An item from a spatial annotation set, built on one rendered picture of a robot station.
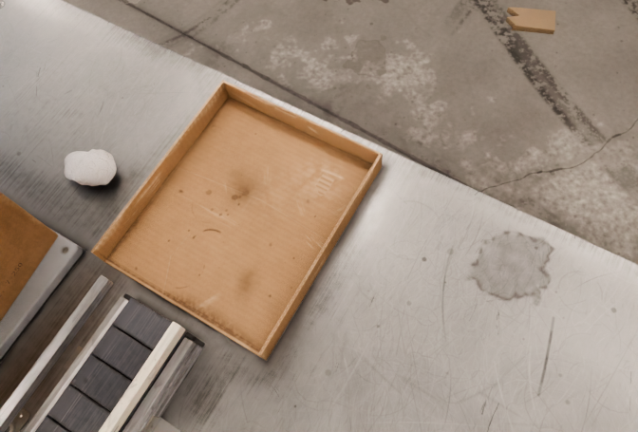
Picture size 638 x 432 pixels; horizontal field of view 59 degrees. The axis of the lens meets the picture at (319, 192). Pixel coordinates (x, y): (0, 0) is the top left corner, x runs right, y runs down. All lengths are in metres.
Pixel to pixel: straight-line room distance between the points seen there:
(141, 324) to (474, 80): 1.46
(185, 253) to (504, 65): 1.44
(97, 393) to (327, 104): 1.33
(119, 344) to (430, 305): 0.37
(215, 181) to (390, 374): 0.35
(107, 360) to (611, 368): 0.58
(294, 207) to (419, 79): 1.20
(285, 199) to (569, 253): 0.37
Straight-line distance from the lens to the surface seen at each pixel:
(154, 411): 0.71
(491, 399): 0.72
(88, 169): 0.84
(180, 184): 0.82
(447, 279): 0.74
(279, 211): 0.77
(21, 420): 0.81
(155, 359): 0.66
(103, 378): 0.72
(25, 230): 0.78
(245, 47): 2.03
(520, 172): 1.78
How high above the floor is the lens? 1.53
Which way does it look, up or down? 65 degrees down
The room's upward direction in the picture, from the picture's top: 9 degrees counter-clockwise
